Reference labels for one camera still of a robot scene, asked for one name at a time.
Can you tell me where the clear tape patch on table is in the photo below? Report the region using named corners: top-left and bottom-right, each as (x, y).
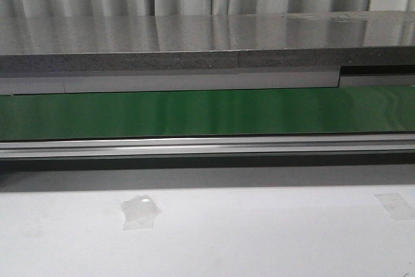
top-left (120, 195), bottom-right (161, 230)

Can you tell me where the green conveyor belt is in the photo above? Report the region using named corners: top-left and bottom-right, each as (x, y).
top-left (1, 86), bottom-right (414, 141)

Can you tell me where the white rear conveyor guard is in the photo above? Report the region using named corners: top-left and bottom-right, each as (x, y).
top-left (1, 65), bottom-right (414, 95)

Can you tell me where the grey speckled countertop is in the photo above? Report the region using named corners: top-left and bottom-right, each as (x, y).
top-left (1, 11), bottom-right (414, 76)

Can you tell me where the clear tape strip right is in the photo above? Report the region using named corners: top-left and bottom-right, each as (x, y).
top-left (374, 193), bottom-right (414, 221)

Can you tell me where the aluminium conveyor side rail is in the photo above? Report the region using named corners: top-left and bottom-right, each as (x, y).
top-left (1, 133), bottom-right (414, 160)

